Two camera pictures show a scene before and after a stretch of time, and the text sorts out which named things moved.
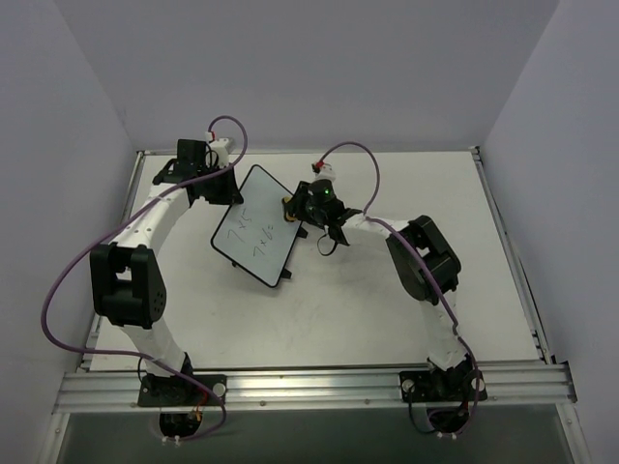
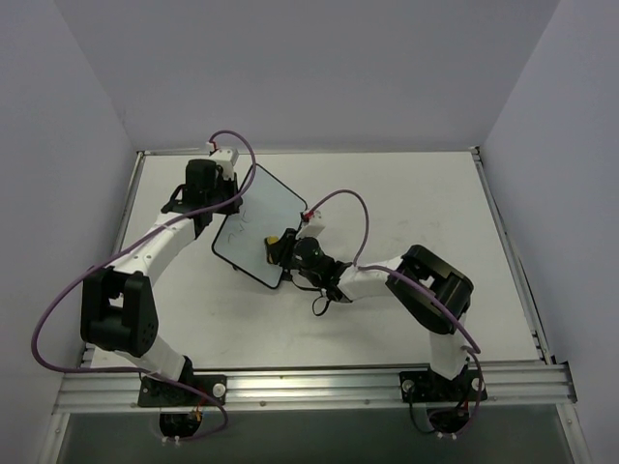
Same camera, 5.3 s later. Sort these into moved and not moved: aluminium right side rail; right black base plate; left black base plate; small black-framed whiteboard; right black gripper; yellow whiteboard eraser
Moved: yellow whiteboard eraser; right black gripper
Not moved: small black-framed whiteboard; right black base plate; left black base plate; aluminium right side rail
